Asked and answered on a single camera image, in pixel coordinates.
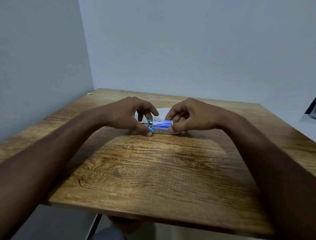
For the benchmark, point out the person's left hand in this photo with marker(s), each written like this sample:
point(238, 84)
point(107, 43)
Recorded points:
point(121, 113)

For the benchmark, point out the person's right hand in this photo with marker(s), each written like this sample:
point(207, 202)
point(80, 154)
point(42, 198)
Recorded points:
point(197, 116)

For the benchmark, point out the person's left middle finger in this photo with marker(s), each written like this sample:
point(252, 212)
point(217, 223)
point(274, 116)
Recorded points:
point(149, 116)

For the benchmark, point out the person's left thumb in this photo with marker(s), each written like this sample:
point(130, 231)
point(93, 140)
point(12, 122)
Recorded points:
point(144, 129)

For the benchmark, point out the person's right thumb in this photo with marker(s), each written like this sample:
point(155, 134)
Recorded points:
point(178, 126)

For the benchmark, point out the small blue labelled stapler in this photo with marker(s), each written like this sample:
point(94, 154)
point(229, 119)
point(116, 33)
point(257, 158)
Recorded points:
point(161, 124)

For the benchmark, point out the person's right forearm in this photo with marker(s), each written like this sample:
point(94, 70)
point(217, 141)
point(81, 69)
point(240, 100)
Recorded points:
point(269, 160)

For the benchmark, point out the person's left forearm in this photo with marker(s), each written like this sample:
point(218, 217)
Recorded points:
point(47, 158)

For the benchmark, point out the white paper sheet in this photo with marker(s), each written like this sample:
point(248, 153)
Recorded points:
point(161, 112)

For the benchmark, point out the grey metal table leg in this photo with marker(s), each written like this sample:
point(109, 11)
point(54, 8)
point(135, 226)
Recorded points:
point(93, 227)

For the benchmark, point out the black frame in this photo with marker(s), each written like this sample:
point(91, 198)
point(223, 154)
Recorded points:
point(311, 108)

